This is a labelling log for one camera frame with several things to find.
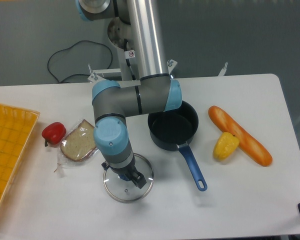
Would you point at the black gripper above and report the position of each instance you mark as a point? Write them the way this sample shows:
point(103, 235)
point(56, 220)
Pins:
point(128, 173)

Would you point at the toast slice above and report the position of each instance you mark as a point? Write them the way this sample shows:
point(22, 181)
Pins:
point(77, 147)

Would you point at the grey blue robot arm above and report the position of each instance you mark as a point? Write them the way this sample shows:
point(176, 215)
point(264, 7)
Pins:
point(112, 104)

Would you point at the glass pot lid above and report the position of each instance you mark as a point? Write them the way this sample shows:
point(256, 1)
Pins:
point(123, 190)

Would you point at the dark blue saucepan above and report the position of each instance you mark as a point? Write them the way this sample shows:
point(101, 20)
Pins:
point(174, 130)

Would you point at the yellow bell pepper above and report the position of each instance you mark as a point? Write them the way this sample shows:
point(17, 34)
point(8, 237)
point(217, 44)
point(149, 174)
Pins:
point(226, 144)

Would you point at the red bell pepper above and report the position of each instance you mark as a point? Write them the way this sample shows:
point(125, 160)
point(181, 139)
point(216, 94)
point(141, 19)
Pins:
point(53, 133)

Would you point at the orange baguette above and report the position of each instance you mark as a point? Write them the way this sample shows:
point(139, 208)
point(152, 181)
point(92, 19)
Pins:
point(247, 143)

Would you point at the yellow woven basket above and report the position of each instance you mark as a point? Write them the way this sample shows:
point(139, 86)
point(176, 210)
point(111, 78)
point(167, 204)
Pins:
point(16, 127)

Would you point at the metal table bracket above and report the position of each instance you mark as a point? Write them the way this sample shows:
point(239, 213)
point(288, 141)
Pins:
point(223, 70)

